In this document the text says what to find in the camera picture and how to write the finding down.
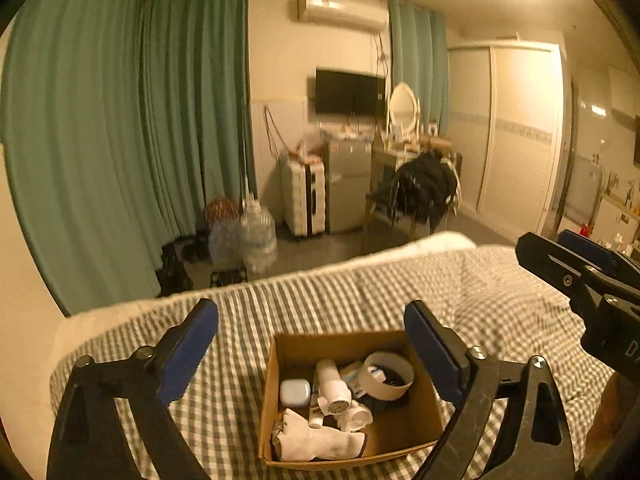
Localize white air conditioner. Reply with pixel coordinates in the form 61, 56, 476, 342
294, 0, 390, 35

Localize white suitcase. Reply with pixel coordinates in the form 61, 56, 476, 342
280, 154, 328, 238

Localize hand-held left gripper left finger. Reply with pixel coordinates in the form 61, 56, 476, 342
47, 298, 220, 480

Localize person's right hand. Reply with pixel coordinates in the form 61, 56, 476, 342
587, 374, 640, 478

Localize blue and white tissue packet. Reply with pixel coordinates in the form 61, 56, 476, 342
340, 360, 366, 393

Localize white louvred wardrobe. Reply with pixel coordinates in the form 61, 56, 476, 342
446, 42, 573, 233

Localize brown patterned bag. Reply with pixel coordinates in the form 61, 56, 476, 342
205, 197, 238, 223

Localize white bed sheet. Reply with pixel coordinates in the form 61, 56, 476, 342
50, 231, 478, 361

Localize black jacket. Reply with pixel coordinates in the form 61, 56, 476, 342
372, 150, 461, 226

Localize white tape roll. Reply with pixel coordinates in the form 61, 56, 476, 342
361, 351, 416, 401

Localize black bag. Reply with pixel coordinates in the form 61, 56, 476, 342
157, 240, 211, 296

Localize air conditioner cable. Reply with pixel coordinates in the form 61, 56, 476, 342
372, 35, 391, 78

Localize white mini hair dryer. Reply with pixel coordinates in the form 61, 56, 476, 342
314, 359, 355, 417

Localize clear plastic water jug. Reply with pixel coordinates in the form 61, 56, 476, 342
240, 199, 278, 273
209, 217, 246, 266

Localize grey mini fridge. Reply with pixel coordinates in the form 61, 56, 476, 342
322, 136, 373, 235

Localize white earbuds case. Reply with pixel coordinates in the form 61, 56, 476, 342
279, 379, 314, 408

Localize wall cable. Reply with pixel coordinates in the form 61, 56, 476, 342
264, 106, 291, 156

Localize white sock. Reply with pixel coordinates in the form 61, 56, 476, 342
271, 407, 368, 462

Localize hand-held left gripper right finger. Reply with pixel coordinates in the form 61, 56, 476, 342
404, 300, 576, 480

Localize grey checked blanket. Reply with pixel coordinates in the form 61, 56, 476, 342
50, 247, 640, 480

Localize brown cardboard box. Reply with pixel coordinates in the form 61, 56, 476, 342
257, 330, 446, 471

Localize wooden dressing table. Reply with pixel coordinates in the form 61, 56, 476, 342
371, 135, 463, 173

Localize narrow teal curtain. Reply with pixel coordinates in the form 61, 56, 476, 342
387, 0, 451, 136

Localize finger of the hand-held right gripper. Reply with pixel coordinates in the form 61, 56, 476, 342
515, 231, 608, 318
557, 229, 640, 281

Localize wooden chair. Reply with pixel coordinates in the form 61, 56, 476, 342
362, 160, 463, 241

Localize white oval mirror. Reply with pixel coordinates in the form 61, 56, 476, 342
386, 83, 420, 141

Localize black wall television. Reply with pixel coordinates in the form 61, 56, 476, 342
315, 66, 387, 116

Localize cluttered white counter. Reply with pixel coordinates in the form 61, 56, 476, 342
600, 175, 640, 251

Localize small white round container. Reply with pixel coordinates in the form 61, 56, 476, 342
339, 400, 375, 432

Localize large green curtain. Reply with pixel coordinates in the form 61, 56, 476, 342
0, 0, 258, 318

